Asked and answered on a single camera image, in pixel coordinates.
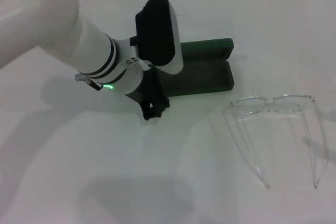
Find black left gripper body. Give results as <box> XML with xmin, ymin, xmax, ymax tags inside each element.
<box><xmin>125</xmin><ymin>69</ymin><xmax>171</xmax><ymax>113</ymax></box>

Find green glasses case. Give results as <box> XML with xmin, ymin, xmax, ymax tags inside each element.
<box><xmin>161</xmin><ymin>37</ymin><xmax>235</xmax><ymax>98</ymax></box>

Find clear plastic glasses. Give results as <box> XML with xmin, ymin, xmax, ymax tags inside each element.
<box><xmin>223</xmin><ymin>94</ymin><xmax>329</xmax><ymax>189</ymax></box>

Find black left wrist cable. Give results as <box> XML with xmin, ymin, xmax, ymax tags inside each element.
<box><xmin>75</xmin><ymin>73</ymin><xmax>103</xmax><ymax>91</ymax></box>

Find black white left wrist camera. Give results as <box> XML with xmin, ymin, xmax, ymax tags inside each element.
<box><xmin>130</xmin><ymin>0</ymin><xmax>184</xmax><ymax>76</ymax></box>

